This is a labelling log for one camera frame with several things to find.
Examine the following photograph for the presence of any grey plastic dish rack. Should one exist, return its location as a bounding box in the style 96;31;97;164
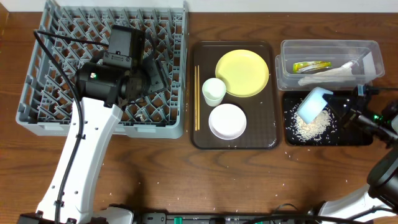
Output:
16;1;188;139

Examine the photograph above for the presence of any dark brown serving tray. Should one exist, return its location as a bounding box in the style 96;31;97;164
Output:
190;41;282;150

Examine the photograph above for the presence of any black rectangular tray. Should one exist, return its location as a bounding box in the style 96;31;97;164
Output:
282;91;373;146

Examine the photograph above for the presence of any clear plastic bin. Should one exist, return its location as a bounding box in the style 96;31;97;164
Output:
275;39;385;91

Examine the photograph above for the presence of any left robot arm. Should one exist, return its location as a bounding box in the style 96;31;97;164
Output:
18;59;169;223

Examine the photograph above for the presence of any green orange snack wrapper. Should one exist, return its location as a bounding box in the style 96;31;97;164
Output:
292;61;332;73

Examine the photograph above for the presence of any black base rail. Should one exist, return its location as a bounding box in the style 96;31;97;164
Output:
108;203;312;224

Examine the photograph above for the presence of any white napkin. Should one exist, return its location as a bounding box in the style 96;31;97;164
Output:
298;61;355;86

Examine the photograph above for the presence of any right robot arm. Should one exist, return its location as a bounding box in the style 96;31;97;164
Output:
318;92;397;223

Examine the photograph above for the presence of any light blue bowl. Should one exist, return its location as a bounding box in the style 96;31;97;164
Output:
297;87;333;124

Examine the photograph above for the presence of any white pink shallow bowl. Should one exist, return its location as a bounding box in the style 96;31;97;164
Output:
208;104;247;140

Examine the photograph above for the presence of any rice leftovers pile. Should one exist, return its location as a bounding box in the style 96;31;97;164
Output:
289;103;335;144

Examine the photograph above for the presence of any yellow round plate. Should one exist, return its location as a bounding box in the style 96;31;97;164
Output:
215;49;270;98

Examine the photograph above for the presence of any pale green plastic cup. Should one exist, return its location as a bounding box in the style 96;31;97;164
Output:
202;78;226;107

